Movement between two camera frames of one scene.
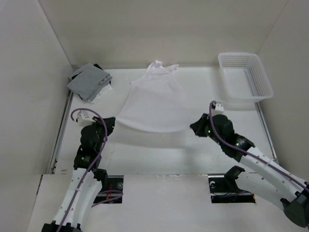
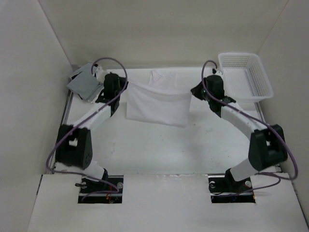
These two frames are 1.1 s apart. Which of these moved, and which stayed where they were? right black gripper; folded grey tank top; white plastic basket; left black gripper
Moved: left black gripper; right black gripper
Stayed: white plastic basket; folded grey tank top
